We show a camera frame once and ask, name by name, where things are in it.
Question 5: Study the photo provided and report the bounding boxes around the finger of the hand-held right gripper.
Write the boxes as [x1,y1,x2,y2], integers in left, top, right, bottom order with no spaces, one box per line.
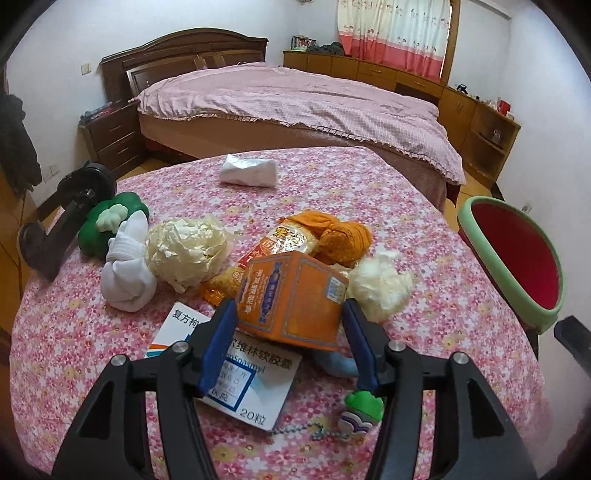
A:
[554,316,591,365]

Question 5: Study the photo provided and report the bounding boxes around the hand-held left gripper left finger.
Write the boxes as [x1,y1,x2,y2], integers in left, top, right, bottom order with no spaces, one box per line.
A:
[51,299,241,480]

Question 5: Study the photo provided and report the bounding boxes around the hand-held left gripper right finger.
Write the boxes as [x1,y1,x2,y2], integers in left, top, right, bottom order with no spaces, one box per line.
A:
[341,299,539,480]

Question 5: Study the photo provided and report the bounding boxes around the light blue cloth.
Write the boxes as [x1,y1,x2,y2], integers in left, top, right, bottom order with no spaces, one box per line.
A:
[309,344,358,377]

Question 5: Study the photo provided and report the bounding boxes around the green figurine keychain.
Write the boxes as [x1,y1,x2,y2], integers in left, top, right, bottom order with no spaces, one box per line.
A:
[268,390,385,441]

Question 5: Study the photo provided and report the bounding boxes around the white teal medicine box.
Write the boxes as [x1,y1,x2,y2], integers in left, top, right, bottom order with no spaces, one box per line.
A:
[144,301,303,432]

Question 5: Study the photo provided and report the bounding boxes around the small paper ball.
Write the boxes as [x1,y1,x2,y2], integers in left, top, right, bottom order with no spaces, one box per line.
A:
[346,247,415,324]

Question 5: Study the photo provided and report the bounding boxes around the orange cardboard box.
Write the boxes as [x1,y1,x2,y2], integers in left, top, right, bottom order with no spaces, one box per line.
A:
[235,251,350,354]

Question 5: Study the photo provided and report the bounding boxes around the large paper ball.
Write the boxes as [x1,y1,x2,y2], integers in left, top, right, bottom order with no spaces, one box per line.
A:
[145,215,236,294]

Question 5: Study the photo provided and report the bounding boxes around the red bin with green rim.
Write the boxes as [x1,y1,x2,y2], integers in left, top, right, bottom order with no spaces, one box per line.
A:
[457,196,566,334]

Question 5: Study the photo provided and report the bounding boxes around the orange sock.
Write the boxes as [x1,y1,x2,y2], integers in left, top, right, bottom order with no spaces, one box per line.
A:
[288,210,374,268]

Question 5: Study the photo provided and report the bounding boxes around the white socks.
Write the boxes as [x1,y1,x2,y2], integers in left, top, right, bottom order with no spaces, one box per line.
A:
[102,215,158,313]

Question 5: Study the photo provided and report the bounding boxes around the orange snack packet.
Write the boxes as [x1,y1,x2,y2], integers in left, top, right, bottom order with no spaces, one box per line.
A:
[199,217,324,308]

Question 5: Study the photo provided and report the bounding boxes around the pink floral tablecloth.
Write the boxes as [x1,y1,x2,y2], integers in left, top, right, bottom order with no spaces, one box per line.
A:
[9,147,555,480]

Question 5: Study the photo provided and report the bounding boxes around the green plush toy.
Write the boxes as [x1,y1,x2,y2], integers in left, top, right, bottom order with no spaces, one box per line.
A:
[78,191,151,257]

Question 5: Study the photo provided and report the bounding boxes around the white tissue pack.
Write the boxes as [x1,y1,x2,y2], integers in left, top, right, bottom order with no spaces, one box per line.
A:
[218,154,278,188]

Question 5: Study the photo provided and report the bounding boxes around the light wooden wardrobe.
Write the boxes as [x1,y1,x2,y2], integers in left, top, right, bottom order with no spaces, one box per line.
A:
[0,175,35,342]

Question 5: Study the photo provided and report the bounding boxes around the dark wooden nightstand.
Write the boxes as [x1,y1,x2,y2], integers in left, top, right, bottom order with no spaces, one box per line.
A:
[79,100,147,178]

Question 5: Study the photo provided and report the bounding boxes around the light wooden cabinet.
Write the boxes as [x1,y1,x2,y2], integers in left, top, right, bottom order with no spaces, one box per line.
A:
[283,48,522,183]

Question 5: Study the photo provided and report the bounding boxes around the pink checked blanket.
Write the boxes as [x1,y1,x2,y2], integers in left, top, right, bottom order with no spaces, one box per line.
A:
[131,62,467,185]

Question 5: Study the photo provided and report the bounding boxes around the dark hanging jacket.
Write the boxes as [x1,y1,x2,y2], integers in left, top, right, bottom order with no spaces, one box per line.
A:
[0,90,42,195]

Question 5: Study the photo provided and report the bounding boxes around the dark wooden bed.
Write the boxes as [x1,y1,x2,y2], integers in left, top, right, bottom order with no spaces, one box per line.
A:
[99,28,462,213]

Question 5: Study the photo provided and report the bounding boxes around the dark clothes pile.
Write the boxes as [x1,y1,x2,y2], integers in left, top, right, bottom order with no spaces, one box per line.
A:
[307,41,345,57]

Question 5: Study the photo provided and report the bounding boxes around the pink white printed curtain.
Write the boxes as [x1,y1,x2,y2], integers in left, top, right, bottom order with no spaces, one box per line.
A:
[337,0,453,68]

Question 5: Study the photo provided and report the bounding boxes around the wooden curved post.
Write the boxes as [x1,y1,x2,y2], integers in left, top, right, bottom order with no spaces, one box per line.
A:
[442,0,462,86]

